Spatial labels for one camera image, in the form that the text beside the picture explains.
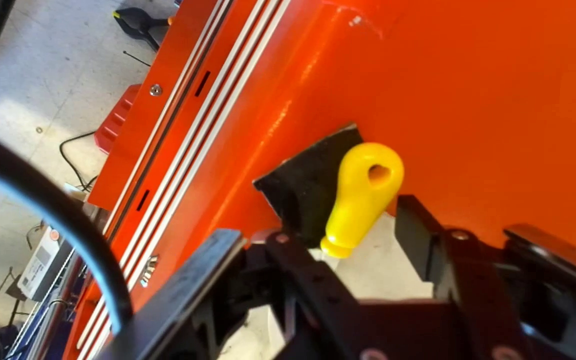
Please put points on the orange metal tool cart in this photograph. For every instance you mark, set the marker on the orange metal tool cart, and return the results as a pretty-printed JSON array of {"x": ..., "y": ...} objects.
[{"x": 468, "y": 100}]

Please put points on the yellow plastic bulb-shaped object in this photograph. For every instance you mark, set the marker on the yellow plastic bulb-shaped object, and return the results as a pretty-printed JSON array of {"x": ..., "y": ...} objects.
[{"x": 360, "y": 197}]

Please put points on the white electronic box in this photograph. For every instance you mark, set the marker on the white electronic box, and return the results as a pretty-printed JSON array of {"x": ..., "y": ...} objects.
[{"x": 43, "y": 262}]

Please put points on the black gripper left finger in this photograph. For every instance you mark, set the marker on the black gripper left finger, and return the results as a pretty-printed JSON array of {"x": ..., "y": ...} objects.
[{"x": 308, "y": 181}]

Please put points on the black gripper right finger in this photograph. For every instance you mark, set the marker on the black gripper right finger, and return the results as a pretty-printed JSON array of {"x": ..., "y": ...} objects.
[{"x": 421, "y": 232}]

